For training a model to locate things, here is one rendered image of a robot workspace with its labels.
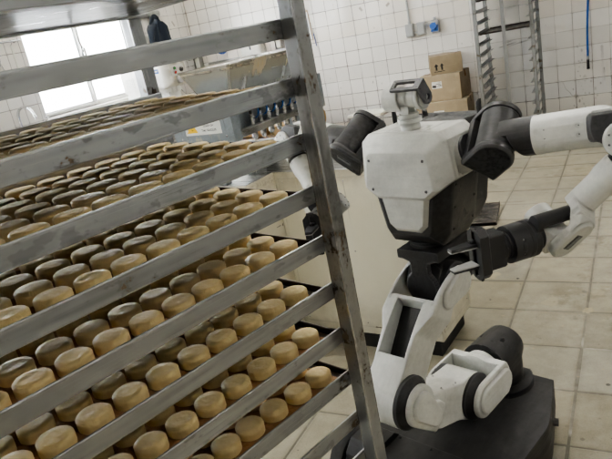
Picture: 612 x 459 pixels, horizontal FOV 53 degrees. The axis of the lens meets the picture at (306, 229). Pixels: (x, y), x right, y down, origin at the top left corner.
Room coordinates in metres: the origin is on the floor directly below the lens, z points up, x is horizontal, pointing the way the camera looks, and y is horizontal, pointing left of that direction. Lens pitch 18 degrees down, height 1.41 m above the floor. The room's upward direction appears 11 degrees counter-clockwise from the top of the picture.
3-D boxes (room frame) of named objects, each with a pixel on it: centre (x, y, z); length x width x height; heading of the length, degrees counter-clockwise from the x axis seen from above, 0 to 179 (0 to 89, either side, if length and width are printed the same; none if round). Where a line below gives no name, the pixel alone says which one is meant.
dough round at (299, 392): (0.99, 0.07, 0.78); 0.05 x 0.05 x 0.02
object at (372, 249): (2.57, -0.28, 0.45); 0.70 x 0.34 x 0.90; 54
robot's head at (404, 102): (1.57, -0.31, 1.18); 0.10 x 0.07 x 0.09; 43
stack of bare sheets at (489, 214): (3.94, -0.99, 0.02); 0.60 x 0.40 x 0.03; 67
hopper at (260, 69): (2.87, 0.13, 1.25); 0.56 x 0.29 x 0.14; 144
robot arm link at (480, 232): (1.29, -0.42, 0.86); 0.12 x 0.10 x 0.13; 103
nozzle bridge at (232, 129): (2.87, 0.13, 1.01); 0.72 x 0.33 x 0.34; 144
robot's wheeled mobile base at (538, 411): (1.62, -0.37, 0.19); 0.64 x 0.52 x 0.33; 133
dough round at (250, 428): (0.91, 0.16, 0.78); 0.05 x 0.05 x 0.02
